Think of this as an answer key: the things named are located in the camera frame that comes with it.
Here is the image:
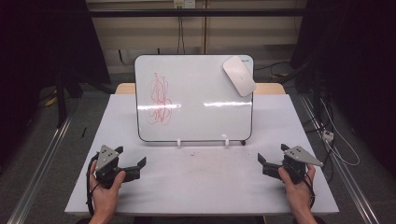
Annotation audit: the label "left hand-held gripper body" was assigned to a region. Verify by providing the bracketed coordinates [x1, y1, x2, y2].
[93, 145, 126, 189]

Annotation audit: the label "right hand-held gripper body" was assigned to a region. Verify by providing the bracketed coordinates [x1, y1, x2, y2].
[281, 146, 324, 185]

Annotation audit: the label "white whiteboard eraser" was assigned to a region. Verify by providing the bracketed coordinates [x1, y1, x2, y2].
[221, 55, 258, 98]

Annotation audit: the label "person's right hand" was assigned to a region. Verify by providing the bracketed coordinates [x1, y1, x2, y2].
[277, 163, 317, 216]

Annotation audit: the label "person's left hand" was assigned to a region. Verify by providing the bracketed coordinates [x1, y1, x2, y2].
[89, 168, 127, 219]

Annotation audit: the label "light wooden table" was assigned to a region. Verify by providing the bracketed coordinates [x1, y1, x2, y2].
[114, 82, 287, 96]

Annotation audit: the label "black metal stand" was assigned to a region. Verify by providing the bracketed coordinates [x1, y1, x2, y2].
[55, 70, 69, 129]

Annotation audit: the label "white whiteboard with black edge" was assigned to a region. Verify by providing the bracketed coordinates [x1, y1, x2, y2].
[134, 54, 255, 144]

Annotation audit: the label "black horizontal bar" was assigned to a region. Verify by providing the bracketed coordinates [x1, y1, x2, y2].
[88, 7, 310, 19]

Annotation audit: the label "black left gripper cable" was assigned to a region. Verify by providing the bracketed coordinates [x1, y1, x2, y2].
[85, 154, 101, 217]

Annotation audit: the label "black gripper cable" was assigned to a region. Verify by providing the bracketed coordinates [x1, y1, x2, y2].
[85, 154, 101, 217]
[290, 166, 317, 210]

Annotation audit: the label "aluminium floor rail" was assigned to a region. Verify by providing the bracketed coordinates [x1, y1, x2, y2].
[7, 114, 75, 224]
[299, 93, 380, 224]

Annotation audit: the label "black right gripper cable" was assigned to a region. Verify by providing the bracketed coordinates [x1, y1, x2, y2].
[290, 166, 317, 210]

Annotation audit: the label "white floor cable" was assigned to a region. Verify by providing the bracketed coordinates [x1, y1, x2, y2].
[319, 98, 361, 167]

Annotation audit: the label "black floor cable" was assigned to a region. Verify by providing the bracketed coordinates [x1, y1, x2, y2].
[253, 60, 292, 79]

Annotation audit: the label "black hanging cables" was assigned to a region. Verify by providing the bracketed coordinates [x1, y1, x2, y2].
[177, 16, 185, 56]

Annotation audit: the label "white wall socket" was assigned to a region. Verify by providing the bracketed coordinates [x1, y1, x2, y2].
[173, 0, 197, 9]

